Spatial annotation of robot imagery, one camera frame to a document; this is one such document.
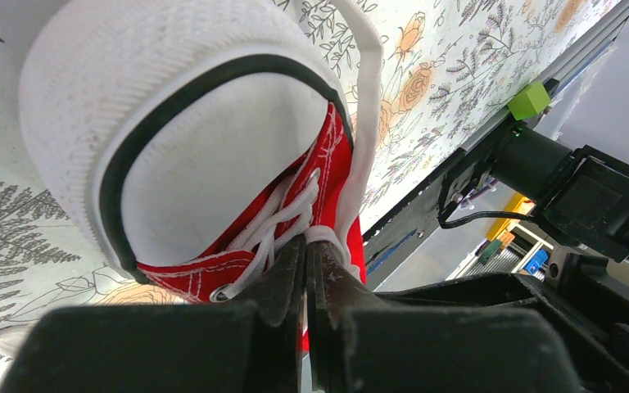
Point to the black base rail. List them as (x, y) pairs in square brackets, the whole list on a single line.
[(408, 224)]

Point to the red canvas sneaker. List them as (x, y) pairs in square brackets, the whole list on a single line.
[(190, 141)]

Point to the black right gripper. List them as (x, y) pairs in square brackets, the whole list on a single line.
[(585, 305)]

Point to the green cube on rail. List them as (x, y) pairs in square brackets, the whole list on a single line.
[(530, 101)]

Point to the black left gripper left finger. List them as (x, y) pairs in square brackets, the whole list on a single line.
[(274, 345)]

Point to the floral patterned table mat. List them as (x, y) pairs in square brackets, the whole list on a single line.
[(447, 67)]

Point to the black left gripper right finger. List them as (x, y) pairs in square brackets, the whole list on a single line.
[(331, 290)]

